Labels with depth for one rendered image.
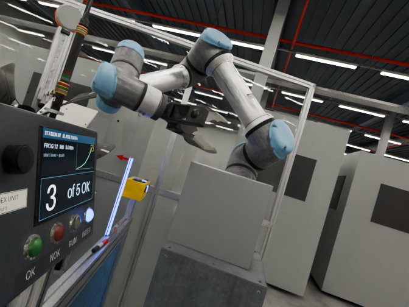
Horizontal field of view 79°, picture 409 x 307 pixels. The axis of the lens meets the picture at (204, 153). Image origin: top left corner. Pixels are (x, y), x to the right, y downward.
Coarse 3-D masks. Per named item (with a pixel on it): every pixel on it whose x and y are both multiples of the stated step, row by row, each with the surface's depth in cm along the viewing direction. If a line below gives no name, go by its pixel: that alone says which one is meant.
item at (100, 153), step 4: (100, 144) 106; (104, 144) 107; (108, 144) 109; (112, 144) 110; (100, 148) 101; (104, 148) 102; (108, 148) 104; (112, 148) 105; (100, 152) 97; (104, 152) 98; (108, 152) 100; (100, 156) 95
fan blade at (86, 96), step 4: (92, 92) 123; (76, 96) 125; (80, 96) 118; (84, 96) 115; (88, 96) 114; (92, 96) 113; (96, 96) 113; (72, 100) 111; (76, 100) 110; (80, 100) 109; (64, 104) 106
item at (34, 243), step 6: (36, 234) 27; (30, 240) 26; (36, 240) 26; (24, 246) 25; (30, 246) 26; (36, 246) 26; (42, 246) 27; (24, 252) 25; (30, 252) 26; (36, 252) 26; (24, 258) 26; (30, 258) 26
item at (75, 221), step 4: (72, 216) 36; (76, 216) 37; (72, 220) 36; (76, 220) 36; (80, 220) 37; (72, 224) 36; (76, 224) 36; (80, 224) 37; (72, 228) 36; (76, 228) 36
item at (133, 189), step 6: (126, 180) 123; (132, 180) 123; (126, 186) 123; (132, 186) 123; (138, 186) 123; (144, 186) 123; (126, 192) 123; (132, 192) 123; (138, 192) 123; (144, 192) 128; (132, 198) 123; (138, 198) 123
